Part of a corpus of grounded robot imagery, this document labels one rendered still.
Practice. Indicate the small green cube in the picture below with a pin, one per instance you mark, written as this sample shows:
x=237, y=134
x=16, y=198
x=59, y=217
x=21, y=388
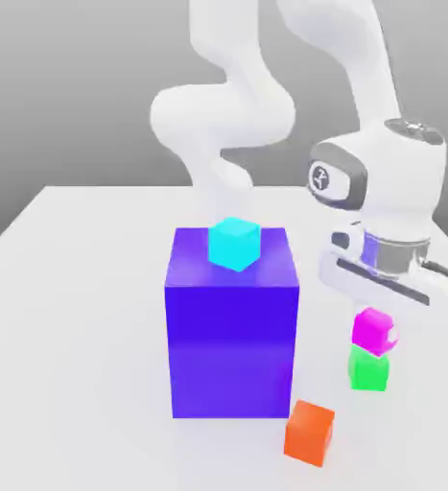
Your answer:
x=367, y=371

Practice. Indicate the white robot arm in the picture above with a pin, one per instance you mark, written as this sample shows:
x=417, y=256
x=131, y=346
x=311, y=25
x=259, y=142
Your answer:
x=223, y=115

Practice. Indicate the small cyan cube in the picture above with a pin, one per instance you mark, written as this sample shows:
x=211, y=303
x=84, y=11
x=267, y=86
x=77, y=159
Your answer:
x=233, y=242

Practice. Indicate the large purple box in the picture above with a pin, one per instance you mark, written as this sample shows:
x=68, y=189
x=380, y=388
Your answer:
x=231, y=333

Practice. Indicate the small orange cube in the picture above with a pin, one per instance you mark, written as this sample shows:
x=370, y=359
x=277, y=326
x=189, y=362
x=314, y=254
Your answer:
x=308, y=433

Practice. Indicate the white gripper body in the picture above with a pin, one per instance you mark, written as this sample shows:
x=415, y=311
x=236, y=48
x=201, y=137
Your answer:
x=365, y=285

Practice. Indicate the small magenta cube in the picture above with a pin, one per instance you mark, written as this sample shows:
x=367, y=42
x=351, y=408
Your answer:
x=370, y=330

